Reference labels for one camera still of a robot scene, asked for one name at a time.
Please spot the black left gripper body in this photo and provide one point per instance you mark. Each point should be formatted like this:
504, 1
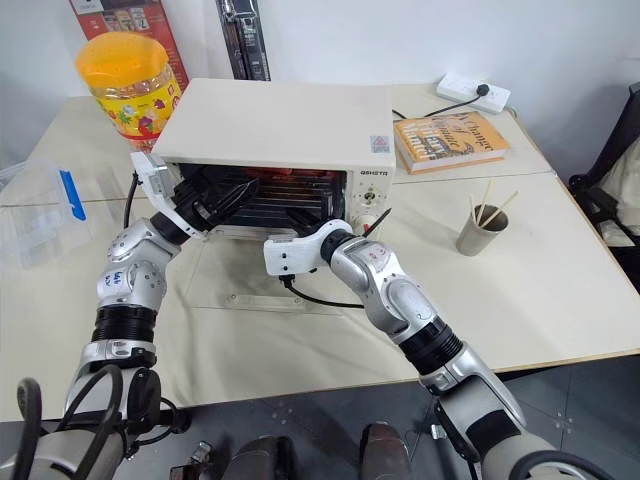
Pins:
200, 197

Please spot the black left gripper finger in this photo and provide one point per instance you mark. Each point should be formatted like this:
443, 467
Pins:
232, 175
240, 196

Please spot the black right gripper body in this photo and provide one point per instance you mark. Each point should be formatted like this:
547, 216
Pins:
314, 227

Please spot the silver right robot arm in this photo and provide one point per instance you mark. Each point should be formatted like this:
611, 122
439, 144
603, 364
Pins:
395, 295

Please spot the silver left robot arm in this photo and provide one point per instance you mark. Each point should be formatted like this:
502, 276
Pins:
125, 295

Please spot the glass toaster oven door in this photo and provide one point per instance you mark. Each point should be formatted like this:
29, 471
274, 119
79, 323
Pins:
235, 272

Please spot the white toaster oven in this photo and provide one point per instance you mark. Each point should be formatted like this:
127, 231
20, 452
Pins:
280, 115

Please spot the wooden stick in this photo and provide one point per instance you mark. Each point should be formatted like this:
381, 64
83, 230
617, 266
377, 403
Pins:
502, 206
475, 210
485, 200

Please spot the grey cup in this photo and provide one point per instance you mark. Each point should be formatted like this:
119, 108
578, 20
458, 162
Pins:
480, 235

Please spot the orange book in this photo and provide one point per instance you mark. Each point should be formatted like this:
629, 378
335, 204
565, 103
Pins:
447, 142

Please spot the blue box latch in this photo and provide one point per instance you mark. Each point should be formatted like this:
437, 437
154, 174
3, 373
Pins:
72, 197

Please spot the yellow lidded plastic jar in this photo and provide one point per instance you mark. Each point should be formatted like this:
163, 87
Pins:
131, 87

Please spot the black packaged tool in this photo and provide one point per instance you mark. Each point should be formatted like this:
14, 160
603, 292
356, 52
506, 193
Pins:
247, 40

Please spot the white power strip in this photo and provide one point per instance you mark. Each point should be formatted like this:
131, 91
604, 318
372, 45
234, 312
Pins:
472, 92

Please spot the clear plastic storage box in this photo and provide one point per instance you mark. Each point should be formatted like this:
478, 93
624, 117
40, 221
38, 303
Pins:
35, 215

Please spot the red cardboard box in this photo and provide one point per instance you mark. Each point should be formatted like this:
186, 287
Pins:
150, 22

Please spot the black chair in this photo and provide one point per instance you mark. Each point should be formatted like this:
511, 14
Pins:
600, 185

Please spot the dark rounded shape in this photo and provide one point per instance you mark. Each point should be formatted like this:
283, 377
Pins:
265, 457
385, 452

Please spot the white cloth bundle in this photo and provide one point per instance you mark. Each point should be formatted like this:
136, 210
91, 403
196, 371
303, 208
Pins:
622, 190

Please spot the small dark brown device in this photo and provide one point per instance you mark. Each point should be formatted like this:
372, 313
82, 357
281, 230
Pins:
192, 460

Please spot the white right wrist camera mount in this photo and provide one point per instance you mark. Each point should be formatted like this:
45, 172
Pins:
292, 252

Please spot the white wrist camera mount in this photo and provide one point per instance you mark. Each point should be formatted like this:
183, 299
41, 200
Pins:
292, 252
155, 175

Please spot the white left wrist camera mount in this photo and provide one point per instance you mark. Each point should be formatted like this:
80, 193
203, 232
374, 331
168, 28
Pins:
155, 175

